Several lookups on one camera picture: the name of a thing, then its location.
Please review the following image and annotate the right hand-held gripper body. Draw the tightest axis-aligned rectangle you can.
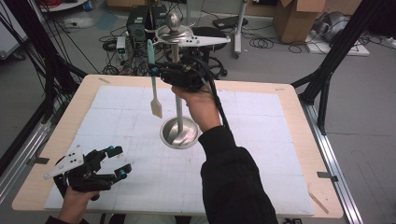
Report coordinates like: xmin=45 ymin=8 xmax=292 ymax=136
xmin=159 ymin=35 xmax=233 ymax=93

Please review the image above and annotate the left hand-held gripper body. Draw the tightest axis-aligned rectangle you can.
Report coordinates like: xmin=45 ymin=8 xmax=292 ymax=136
xmin=43 ymin=144 xmax=116 ymax=200

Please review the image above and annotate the green handled pastry brush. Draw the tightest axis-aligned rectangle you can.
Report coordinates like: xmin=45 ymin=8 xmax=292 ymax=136
xmin=146 ymin=38 xmax=164 ymax=119

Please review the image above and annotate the steel rack stand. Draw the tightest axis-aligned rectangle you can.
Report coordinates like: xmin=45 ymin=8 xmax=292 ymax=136
xmin=153 ymin=12 xmax=202 ymax=150

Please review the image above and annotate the person's left hand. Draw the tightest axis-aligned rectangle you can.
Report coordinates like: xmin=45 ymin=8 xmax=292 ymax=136
xmin=57 ymin=186 xmax=101 ymax=224

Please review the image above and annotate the person's right hand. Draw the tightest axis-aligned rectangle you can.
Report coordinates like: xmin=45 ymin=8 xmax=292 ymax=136
xmin=171 ymin=85 xmax=222 ymax=133

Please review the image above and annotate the white gridded paper mat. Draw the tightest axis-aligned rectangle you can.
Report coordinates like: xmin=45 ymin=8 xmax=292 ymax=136
xmin=43 ymin=85 xmax=316 ymax=217

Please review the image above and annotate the small grey power supply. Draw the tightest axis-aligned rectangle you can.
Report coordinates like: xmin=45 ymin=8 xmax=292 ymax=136
xmin=115 ymin=35 xmax=129 ymax=63

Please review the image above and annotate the black computer tower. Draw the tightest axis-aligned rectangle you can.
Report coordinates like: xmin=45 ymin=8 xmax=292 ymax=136
xmin=125 ymin=4 xmax=170 ymax=43

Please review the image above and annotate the black round stool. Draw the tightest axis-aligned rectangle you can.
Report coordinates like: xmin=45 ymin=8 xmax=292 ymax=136
xmin=183 ymin=25 xmax=230 ymax=80

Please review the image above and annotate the dark tape piece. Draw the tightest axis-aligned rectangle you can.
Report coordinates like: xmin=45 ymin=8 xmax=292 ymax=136
xmin=26 ymin=157 xmax=50 ymax=166
xmin=316 ymin=171 xmax=339 ymax=184

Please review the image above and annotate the flat black device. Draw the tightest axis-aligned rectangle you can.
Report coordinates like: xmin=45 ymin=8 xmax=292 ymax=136
xmin=212 ymin=15 xmax=249 ymax=31

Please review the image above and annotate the white metal stand leg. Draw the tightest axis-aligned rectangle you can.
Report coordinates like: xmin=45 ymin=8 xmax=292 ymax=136
xmin=233 ymin=0 xmax=249 ymax=60

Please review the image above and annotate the brown cardboard box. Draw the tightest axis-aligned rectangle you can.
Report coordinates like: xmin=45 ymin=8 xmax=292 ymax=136
xmin=273 ymin=0 xmax=329 ymax=45

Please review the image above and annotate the white cabinet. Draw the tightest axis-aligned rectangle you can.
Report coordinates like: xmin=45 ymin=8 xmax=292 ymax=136
xmin=0 ymin=0 xmax=30 ymax=61

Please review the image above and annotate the grey round appliance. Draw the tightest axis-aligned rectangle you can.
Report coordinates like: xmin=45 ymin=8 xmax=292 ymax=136
xmin=313 ymin=10 xmax=352 ymax=44

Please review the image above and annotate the white flat board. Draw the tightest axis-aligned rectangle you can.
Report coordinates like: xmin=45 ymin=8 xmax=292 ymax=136
xmin=304 ymin=30 xmax=372 ymax=58

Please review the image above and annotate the thin wooden stick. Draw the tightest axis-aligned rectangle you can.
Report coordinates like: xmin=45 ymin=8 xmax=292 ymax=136
xmin=307 ymin=186 xmax=330 ymax=216

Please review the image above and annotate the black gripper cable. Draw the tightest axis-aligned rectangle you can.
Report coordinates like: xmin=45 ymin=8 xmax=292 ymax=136
xmin=193 ymin=58 xmax=233 ymax=134

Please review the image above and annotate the aluminium rail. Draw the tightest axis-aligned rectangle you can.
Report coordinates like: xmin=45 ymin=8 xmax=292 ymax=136
xmin=0 ymin=119 xmax=54 ymax=204
xmin=300 ymin=101 xmax=364 ymax=224

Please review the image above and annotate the black coiled floor cable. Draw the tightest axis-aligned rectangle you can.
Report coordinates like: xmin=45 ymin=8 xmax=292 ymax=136
xmin=247 ymin=35 xmax=276 ymax=50

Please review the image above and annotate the black metal frame stand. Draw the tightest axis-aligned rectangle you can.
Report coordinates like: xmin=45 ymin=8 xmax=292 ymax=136
xmin=290 ymin=0 xmax=389 ymax=136
xmin=0 ymin=0 xmax=89 ymax=175

